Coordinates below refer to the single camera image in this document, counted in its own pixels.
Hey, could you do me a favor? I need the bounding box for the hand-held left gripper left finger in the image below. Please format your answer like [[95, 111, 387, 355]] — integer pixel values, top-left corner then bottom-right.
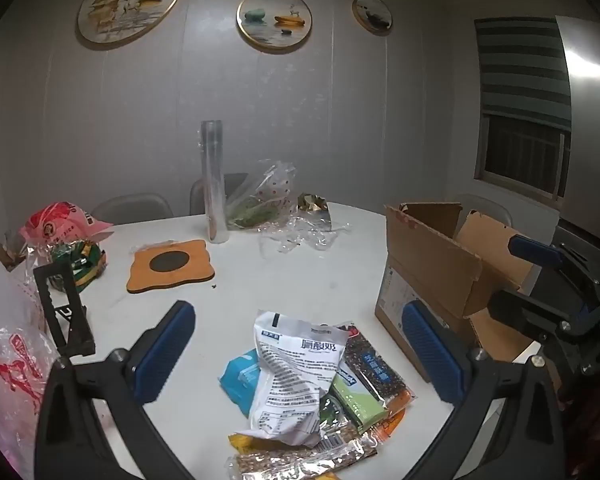
[[34, 301, 197, 480]]

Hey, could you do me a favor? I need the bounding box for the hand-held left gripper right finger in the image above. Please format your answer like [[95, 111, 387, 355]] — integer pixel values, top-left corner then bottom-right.
[[401, 299, 566, 480]]

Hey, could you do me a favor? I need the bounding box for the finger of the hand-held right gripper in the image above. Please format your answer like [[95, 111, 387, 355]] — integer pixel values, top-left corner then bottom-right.
[[508, 234, 600, 313], [486, 289, 583, 333]]

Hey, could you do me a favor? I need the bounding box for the cardboard box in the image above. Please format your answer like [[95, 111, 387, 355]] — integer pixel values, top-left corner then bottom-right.
[[375, 202, 543, 383]]

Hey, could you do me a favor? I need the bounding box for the green jelly cup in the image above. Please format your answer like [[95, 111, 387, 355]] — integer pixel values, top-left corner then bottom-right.
[[320, 395, 351, 430]]

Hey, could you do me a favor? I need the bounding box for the yellow snack packet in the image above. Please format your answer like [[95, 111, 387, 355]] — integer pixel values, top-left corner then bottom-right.
[[228, 432, 261, 455]]

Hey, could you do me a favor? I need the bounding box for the dark seed snack packet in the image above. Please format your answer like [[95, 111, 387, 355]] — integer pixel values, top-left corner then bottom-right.
[[340, 325, 415, 411]]

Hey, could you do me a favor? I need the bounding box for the grey chair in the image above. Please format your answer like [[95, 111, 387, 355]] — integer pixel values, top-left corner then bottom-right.
[[450, 194, 513, 231], [90, 193, 174, 226], [189, 173, 251, 216]]

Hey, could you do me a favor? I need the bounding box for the orange snack packet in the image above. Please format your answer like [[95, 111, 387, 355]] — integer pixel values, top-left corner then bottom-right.
[[374, 406, 407, 437]]

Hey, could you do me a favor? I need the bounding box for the blue snack packet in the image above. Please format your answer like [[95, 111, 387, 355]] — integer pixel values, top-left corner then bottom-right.
[[218, 350, 261, 418]]

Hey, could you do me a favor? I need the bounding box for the green snack packet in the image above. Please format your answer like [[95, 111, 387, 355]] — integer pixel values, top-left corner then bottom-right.
[[330, 360, 388, 433]]

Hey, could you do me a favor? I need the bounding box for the orange coaster mat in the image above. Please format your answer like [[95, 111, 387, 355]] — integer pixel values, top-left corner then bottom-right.
[[126, 240, 216, 293]]

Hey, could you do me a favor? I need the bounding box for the window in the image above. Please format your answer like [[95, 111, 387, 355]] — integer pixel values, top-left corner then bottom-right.
[[475, 112, 571, 203]]

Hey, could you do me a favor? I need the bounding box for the black phone stand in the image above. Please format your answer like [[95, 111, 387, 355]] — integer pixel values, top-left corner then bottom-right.
[[33, 261, 96, 356]]

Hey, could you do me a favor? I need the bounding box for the green snack bag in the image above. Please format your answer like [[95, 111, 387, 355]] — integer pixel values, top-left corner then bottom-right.
[[50, 241, 107, 293]]

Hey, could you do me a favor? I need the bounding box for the white snack pouch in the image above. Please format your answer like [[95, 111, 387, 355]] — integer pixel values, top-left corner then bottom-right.
[[231, 311, 351, 448]]

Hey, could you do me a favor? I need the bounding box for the white red-print plastic bag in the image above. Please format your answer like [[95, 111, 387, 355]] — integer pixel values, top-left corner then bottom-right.
[[0, 230, 61, 476]]

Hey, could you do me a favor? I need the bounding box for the clear grain bar packet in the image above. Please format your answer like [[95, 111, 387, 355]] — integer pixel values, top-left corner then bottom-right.
[[225, 430, 381, 480]]

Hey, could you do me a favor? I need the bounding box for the pink snack bag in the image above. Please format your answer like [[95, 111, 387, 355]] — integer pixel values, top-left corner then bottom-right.
[[20, 202, 115, 251]]

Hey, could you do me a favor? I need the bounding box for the crumpled clear plastic wrap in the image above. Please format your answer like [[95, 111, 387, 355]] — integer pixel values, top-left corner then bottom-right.
[[258, 212, 353, 258]]

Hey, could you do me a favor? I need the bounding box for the clear plastic tube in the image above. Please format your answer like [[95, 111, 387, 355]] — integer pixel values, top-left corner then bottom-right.
[[200, 120, 229, 244]]

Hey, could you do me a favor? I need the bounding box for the striped window blind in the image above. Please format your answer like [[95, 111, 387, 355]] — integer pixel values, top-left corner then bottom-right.
[[475, 17, 573, 131]]

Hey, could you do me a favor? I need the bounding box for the clear dotted plastic bag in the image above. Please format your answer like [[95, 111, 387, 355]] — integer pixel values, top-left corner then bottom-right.
[[225, 160, 301, 231]]

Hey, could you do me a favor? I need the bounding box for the gold foil wrapper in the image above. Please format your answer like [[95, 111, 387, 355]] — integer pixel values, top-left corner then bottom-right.
[[297, 192, 333, 226]]

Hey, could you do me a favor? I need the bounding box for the small round wall picture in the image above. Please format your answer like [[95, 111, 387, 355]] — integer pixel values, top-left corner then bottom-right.
[[351, 0, 393, 36]]

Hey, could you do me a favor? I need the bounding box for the medium round wall picture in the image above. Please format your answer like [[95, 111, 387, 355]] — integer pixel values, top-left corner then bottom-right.
[[236, 0, 313, 53]]

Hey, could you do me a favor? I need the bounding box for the large round wall picture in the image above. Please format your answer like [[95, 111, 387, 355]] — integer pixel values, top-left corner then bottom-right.
[[76, 0, 183, 51]]

